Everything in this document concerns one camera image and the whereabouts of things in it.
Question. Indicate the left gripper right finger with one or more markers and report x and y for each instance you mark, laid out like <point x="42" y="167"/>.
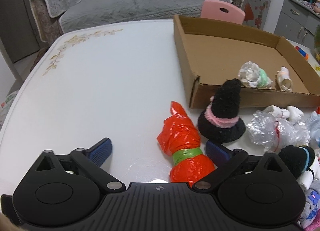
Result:
<point x="227" y="161"/>

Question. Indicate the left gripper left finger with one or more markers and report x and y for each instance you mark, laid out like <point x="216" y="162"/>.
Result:
<point x="89" y="162"/>

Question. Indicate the black sock pink band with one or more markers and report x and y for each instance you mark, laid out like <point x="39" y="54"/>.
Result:
<point x="220" y="122"/>

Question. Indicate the orange bag green band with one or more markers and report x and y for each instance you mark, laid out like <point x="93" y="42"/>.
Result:
<point x="180" y="140"/>

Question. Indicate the white bundle green band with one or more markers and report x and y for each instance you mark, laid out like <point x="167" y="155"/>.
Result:
<point x="251" y="75"/>

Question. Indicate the white sock peach band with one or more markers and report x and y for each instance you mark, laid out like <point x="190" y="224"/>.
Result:
<point x="283" y="80"/>

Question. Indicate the grey sock blue flower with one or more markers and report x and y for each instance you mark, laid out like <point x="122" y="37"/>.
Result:
<point x="311" y="207"/>

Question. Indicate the white blue sock bundle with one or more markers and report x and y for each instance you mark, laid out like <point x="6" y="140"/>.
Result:
<point x="313" y="125"/>

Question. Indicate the clear plastic bag bundle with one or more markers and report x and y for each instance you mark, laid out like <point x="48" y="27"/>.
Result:
<point x="275" y="133"/>

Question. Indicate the black sock blue band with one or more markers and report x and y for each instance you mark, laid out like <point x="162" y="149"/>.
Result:
<point x="298" y="159"/>

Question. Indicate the white sock small bundle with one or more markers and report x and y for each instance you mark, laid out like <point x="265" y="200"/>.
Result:
<point x="291" y="113"/>

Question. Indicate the floral round stool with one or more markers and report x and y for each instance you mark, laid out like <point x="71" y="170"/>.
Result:
<point x="5" y="106"/>

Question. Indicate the brown cardboard box tray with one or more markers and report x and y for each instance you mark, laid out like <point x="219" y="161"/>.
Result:
<point x="211" y="52"/>

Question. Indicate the colourful block toy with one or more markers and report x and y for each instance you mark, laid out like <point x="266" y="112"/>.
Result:
<point x="302" y="52"/>

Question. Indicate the dark grey door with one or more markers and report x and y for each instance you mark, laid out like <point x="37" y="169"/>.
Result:
<point x="18" y="29"/>

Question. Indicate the pink plastic child chair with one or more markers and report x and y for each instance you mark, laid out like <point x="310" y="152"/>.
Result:
<point x="222" y="11"/>

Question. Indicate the grey covered sofa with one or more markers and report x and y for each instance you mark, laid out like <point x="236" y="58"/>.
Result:
<point x="57" y="17"/>

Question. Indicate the grey shelf cabinet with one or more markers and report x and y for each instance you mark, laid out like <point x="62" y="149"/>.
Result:
<point x="298" y="21"/>

